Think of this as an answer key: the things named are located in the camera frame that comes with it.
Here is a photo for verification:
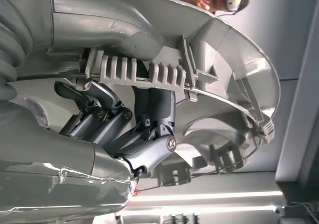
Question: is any ceiling light strip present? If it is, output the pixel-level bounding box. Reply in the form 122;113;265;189
119;205;277;217
129;191;283;203

